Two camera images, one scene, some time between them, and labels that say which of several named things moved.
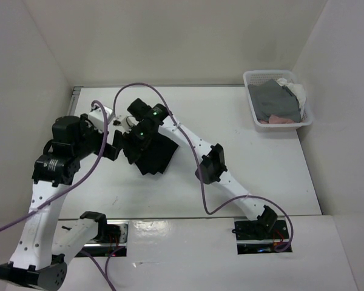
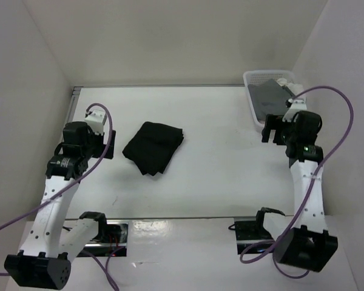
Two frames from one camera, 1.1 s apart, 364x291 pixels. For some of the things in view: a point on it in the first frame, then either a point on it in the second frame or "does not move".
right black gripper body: x=140 y=136 → x=282 y=128
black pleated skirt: x=151 y=149 does not move
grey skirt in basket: x=270 y=98 does not move
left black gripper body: x=92 y=138 does not move
